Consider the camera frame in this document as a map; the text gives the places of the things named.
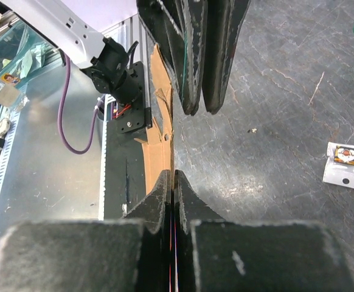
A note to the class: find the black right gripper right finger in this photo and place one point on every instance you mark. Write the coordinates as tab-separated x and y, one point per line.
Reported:
188	206

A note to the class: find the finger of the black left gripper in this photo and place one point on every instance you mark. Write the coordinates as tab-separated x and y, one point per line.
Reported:
224	22
176	26

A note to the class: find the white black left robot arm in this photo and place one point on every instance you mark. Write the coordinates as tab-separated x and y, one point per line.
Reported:
99	57

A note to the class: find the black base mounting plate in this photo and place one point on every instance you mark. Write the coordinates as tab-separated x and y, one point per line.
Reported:
122	180

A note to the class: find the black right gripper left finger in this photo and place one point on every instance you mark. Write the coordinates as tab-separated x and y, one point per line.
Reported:
153	268

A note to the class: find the small white sticker packet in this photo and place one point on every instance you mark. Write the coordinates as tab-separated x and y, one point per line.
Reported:
339	168

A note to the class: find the brown cardboard box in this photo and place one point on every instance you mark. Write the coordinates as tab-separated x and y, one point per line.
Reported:
158	148

